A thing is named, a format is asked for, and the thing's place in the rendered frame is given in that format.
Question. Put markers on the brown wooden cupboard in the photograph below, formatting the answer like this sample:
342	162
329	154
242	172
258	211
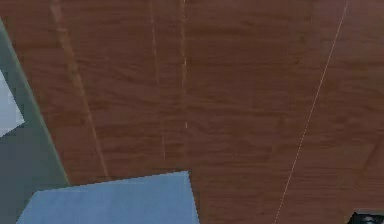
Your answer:
240	100

